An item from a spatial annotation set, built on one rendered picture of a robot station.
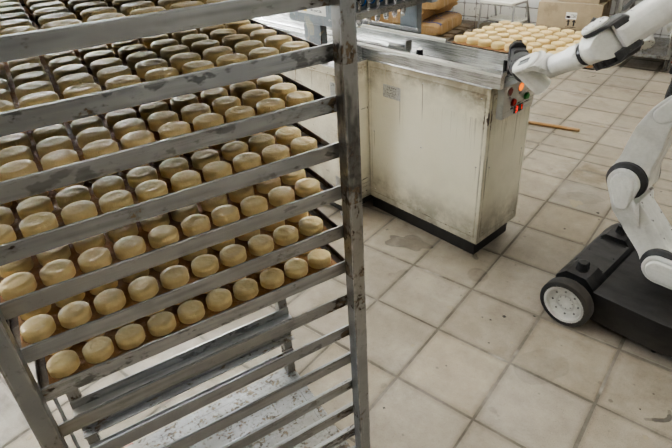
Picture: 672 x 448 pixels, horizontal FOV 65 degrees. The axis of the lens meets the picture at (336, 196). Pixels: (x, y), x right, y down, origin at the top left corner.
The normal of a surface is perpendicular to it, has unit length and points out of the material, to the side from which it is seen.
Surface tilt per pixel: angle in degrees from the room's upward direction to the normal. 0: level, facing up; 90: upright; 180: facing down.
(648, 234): 90
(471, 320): 0
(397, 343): 0
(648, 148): 90
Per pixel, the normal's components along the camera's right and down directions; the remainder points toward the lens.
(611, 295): -0.05, -0.86
